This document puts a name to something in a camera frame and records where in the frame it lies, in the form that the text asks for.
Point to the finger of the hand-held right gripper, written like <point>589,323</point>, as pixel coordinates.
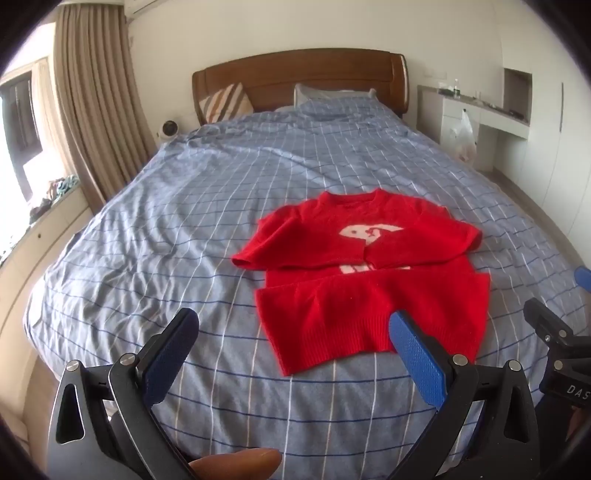
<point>547,323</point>
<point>583,278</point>

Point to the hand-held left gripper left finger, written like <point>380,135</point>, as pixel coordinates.
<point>168,355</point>

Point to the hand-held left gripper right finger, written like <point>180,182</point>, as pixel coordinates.
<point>418,364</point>

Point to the red knitted sweater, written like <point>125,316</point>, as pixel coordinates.
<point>369,314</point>

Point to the pile of clothes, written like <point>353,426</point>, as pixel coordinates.
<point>60,187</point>

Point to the person's left hand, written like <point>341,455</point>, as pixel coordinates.
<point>240,466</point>

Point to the blue checked duvet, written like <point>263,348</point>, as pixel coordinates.
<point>184,230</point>

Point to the white wardrobe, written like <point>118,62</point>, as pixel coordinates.
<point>554,138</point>

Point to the window sill cabinet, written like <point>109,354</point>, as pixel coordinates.
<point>41,240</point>

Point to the white plastic bag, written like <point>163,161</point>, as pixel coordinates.
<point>464,138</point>

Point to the white desk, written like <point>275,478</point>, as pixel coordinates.
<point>445,115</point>

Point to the striped pillow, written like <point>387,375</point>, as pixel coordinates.
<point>226,104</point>

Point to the beige curtain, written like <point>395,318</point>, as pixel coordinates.
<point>92,92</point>

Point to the window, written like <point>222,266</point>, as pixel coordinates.
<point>18,120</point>

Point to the grey pillow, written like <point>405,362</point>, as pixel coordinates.
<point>318,92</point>

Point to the wooden bed headboard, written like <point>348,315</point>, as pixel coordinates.
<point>300,69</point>

